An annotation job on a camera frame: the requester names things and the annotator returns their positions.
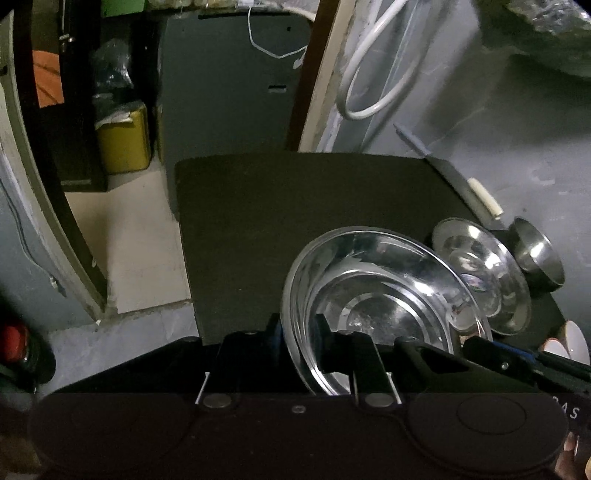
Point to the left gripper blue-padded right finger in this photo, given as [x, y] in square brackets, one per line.
[356, 355]

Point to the steel plate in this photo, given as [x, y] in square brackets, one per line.
[376, 282]
[489, 270]

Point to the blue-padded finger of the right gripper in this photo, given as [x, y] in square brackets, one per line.
[525, 354]

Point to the black plastic bag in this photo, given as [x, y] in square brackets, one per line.
[111, 65]

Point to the white ceramic bowl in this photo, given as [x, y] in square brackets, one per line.
[573, 340]
[555, 347]

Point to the cream knife handle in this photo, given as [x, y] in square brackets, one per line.
[486, 198]

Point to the dark grey cabinet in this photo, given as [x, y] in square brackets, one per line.
[227, 82]

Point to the yellow bucket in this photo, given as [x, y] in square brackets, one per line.
[123, 139]

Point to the white door frame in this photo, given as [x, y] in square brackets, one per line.
[47, 273]

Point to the clear bag of dried herbs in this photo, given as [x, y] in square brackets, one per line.
[556, 34]

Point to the cleaver with grey handle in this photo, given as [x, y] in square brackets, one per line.
[453, 177]

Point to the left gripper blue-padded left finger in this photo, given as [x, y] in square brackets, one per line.
[245, 363]

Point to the green box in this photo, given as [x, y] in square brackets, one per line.
[114, 8]

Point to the deep steel bowl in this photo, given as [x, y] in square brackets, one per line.
[536, 256]

